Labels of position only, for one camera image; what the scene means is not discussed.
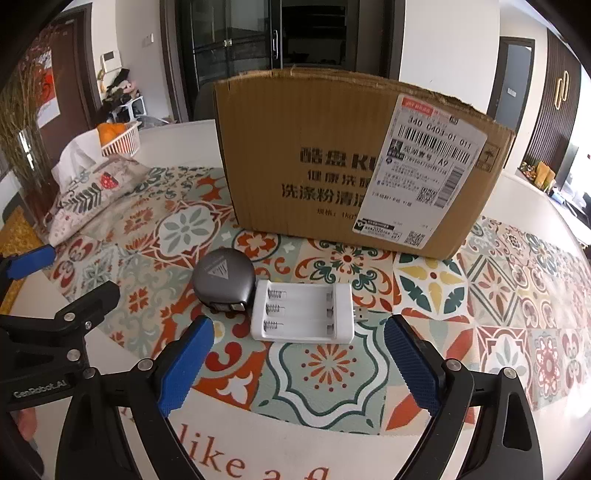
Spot person left hand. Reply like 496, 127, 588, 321
11, 408, 38, 446

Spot yellow woven box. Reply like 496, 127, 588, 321
0, 206, 43, 314

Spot grey round tape measure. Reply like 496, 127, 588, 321
191, 248, 256, 312

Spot floral fabric tissue cover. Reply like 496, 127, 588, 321
46, 129, 149, 247

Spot white battery charger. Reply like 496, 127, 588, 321
250, 280, 356, 344

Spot glass vase dried flowers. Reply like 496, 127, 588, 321
1, 27, 58, 225

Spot patterned tile table runner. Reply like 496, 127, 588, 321
48, 167, 590, 434

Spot white basket of oranges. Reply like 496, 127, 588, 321
97, 121, 140, 157

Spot white shoe rack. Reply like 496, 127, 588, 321
111, 95, 147, 123

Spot dark chair left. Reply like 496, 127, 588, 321
193, 82, 216, 121

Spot brown cardboard box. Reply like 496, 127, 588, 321
213, 67, 515, 260

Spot black glass cabinet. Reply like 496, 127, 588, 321
159, 1, 406, 122

